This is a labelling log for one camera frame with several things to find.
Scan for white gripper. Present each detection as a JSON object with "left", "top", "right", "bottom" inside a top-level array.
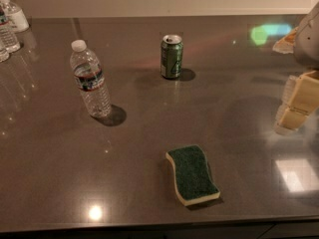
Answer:
[{"left": 272, "top": 2, "right": 319, "bottom": 135}]

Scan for clear plastic water bottle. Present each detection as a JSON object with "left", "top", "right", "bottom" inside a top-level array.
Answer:
[{"left": 70, "top": 40, "right": 112, "bottom": 118}]

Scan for clear bottle at far left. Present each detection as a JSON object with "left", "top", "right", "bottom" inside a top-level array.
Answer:
[{"left": 0, "top": 41, "right": 9, "bottom": 62}]

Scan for white pump dispenser bottle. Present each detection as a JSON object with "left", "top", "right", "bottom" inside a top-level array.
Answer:
[{"left": 0, "top": 0, "right": 29, "bottom": 33}]

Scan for green soda can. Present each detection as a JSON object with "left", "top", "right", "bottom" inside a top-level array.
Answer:
[{"left": 160, "top": 34, "right": 183, "bottom": 79}]

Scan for green and yellow sponge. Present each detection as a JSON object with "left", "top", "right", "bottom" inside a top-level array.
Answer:
[{"left": 165, "top": 145, "right": 220, "bottom": 206}]

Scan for water bottle at left edge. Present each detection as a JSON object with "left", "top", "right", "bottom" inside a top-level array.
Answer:
[{"left": 0, "top": 7, "right": 21, "bottom": 53}]

